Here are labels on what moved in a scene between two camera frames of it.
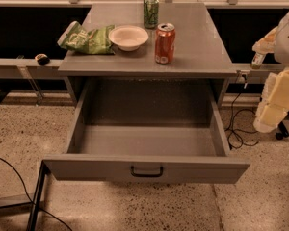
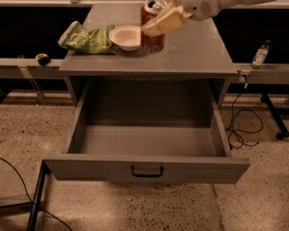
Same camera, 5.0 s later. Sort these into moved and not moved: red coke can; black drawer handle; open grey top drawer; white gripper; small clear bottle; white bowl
Moved: white gripper; red coke can
Not moved: white bowl; small clear bottle; black drawer handle; open grey top drawer
